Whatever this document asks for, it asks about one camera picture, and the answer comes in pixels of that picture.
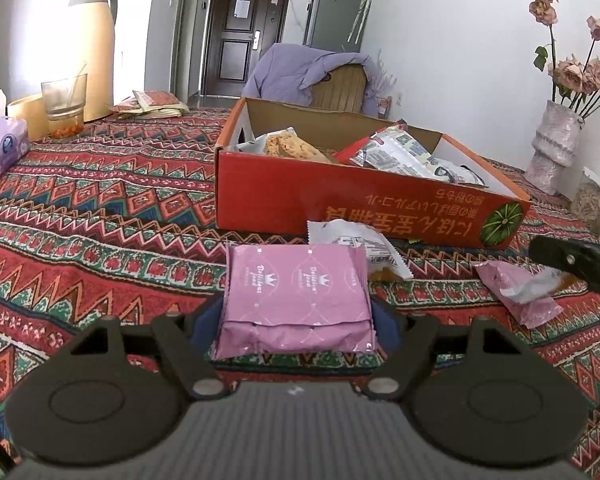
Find small pink snack packet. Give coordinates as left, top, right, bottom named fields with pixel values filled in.
left=475, top=261, right=578, bottom=330

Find textured pink vase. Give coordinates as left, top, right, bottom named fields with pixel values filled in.
left=524, top=101, right=584, bottom=195

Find yellow round container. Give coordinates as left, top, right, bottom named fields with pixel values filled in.
left=6, top=94, right=50, bottom=141

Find folded red cloth pads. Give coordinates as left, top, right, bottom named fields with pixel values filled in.
left=110, top=91, right=189, bottom=119

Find beige patterned jar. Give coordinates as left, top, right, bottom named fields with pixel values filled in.
left=571, top=167, right=600, bottom=243

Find yellow thermos jug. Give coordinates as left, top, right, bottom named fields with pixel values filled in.
left=68, top=0, right=118, bottom=122

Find orange cardboard box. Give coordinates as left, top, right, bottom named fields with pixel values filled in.
left=214, top=99, right=531, bottom=249

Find red white snack packet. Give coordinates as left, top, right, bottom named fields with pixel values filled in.
left=334, top=125, right=486, bottom=188

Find glass cup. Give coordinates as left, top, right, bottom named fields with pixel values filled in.
left=41, top=74, right=87, bottom=139

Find patterned red tablecloth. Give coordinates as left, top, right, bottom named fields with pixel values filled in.
left=0, top=108, right=600, bottom=479

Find dark entrance door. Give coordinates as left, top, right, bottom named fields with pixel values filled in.
left=202, top=0, right=289, bottom=98

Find pink snack package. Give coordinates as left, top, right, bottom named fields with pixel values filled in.
left=213, top=244, right=377, bottom=360

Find grey refrigerator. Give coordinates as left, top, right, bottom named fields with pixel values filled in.
left=302, top=0, right=372, bottom=52

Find dried pink flowers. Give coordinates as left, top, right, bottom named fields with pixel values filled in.
left=528, top=0, right=600, bottom=122

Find white printed snack packet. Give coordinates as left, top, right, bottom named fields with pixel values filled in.
left=306, top=219, right=413, bottom=282

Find wooden chair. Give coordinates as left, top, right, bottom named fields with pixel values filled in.
left=310, top=64, right=367, bottom=114

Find clear bag yellow biscuits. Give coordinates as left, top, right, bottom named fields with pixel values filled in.
left=235, top=127, right=332, bottom=164

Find purple tissue pack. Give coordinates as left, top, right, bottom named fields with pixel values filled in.
left=0, top=117, right=30, bottom=177

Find purple jacket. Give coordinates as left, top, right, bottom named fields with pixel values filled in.
left=242, top=44, right=379, bottom=117

